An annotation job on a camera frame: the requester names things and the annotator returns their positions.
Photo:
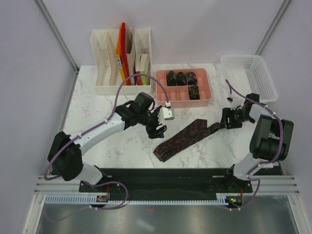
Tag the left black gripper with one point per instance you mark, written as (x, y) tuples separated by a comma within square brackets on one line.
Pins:
[(153, 133)]

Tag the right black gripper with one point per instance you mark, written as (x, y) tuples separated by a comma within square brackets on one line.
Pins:
[(227, 112)]

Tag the dark paisley necktie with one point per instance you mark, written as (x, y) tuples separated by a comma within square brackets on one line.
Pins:
[(190, 135)]

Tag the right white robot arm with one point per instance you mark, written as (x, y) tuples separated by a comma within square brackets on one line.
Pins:
[(270, 141)]

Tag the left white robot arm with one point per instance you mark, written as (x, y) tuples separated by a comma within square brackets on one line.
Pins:
[(66, 152)]

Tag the rolled tie front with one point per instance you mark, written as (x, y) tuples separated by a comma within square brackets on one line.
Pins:
[(193, 92)]

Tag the rolled tie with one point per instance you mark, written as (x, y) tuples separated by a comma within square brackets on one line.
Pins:
[(193, 92), (191, 78), (181, 79), (171, 78)]

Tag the white perforated plastic basket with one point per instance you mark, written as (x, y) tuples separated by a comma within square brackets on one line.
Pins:
[(249, 73)]

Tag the pink divided storage box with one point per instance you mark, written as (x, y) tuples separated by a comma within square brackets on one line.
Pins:
[(179, 95)]

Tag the white file organizer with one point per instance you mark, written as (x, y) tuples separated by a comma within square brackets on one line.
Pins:
[(110, 62)]

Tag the beige paper folder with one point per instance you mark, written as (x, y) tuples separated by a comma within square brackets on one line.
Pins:
[(130, 50)]

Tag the orange red folder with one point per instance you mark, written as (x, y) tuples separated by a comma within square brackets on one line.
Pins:
[(121, 52)]

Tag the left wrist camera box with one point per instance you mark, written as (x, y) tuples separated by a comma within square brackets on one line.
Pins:
[(166, 114)]

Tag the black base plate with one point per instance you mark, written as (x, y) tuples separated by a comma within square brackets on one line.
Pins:
[(168, 183)]

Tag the white slotted cable duct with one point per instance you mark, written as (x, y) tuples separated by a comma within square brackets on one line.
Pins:
[(103, 199)]

